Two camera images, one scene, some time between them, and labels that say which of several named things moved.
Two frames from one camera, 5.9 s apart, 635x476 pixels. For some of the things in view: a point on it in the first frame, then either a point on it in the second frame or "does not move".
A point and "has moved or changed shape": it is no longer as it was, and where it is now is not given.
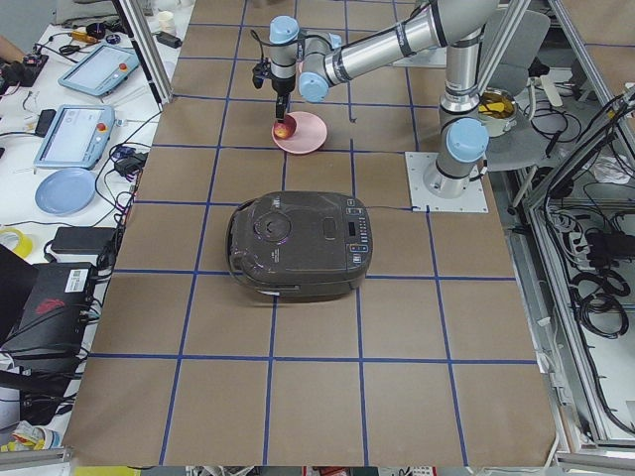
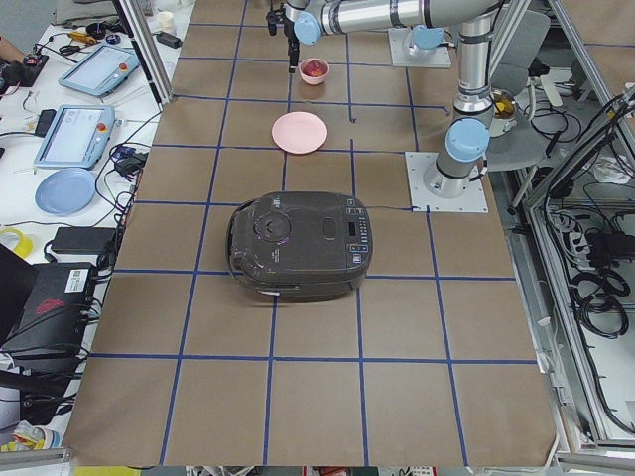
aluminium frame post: x=146 y=52 does not move
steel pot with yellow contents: x=497 y=111 does not move
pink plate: x=310 y=134 does not move
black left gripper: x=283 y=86 to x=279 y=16
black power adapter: x=82 y=240 does not move
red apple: x=282 y=130 has moved or changed shape
